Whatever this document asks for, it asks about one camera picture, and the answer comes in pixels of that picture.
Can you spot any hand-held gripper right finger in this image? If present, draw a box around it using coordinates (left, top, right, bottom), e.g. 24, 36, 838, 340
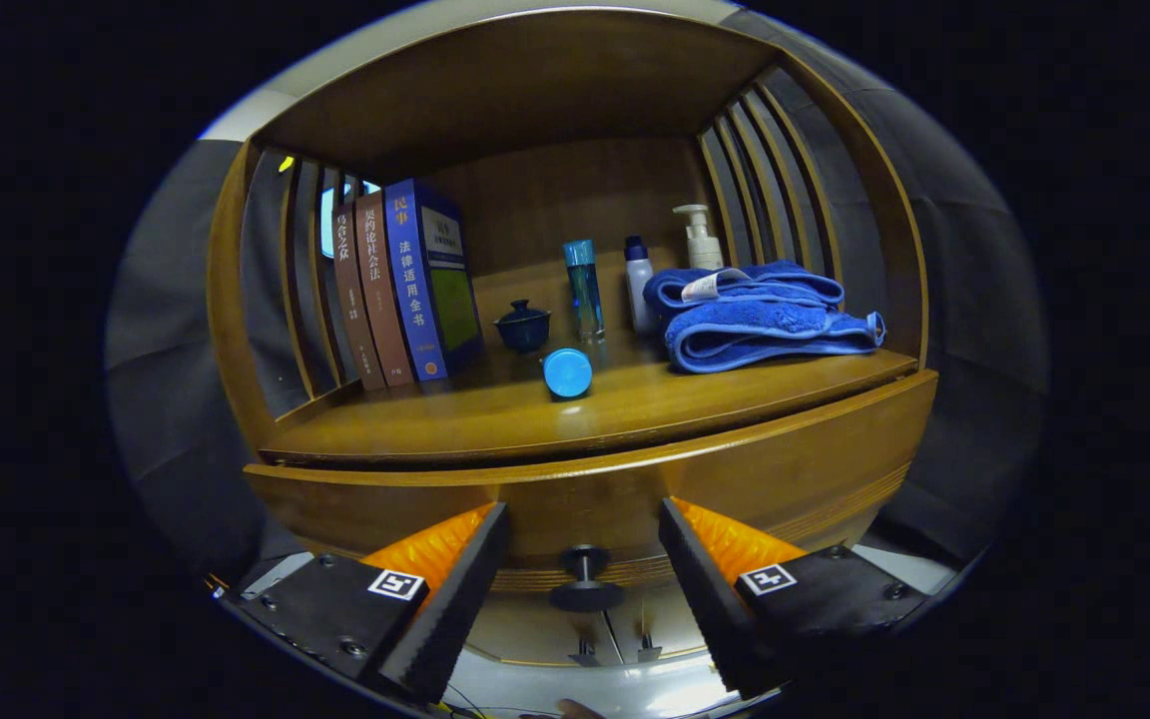
658, 496, 930, 700

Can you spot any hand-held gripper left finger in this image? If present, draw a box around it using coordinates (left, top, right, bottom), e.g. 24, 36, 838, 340
221, 501, 511, 705

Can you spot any black drawer knob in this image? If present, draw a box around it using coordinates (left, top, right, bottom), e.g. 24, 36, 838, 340
548, 544, 624, 613

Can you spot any wooden drawer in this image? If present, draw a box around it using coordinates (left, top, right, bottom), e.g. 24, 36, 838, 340
244, 369, 938, 590

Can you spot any blue and white tube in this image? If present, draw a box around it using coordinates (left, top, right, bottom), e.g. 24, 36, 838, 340
542, 347, 594, 400

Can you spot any wooden cabinet door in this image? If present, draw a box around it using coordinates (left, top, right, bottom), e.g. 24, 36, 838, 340
465, 597, 621, 668
605, 589, 726, 665

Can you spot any wooden countertop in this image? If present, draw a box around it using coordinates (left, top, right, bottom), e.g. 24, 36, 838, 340
258, 300, 920, 465

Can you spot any wooden cabinet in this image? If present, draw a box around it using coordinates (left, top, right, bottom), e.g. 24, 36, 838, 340
206, 8, 938, 670

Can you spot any blue folded towel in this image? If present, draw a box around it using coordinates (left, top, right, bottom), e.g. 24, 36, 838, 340
643, 260, 887, 375

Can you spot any blue lidded teacup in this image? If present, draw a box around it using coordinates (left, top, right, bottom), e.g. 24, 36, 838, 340
493, 300, 552, 355

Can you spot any dark brown book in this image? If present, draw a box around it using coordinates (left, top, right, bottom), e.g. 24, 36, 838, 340
331, 205, 386, 392

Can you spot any reddish brown book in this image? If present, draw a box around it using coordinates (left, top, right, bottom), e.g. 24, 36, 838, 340
355, 192, 416, 387

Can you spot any white bottle with blue cap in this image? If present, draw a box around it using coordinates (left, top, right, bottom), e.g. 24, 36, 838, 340
625, 236, 658, 336

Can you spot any blue book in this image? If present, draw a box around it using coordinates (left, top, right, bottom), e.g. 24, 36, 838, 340
383, 178, 484, 382

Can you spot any teal glass bottle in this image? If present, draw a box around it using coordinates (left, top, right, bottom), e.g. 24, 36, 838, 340
563, 239, 606, 343

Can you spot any white pump bottle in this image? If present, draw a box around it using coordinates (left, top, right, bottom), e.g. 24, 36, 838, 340
673, 204, 726, 272

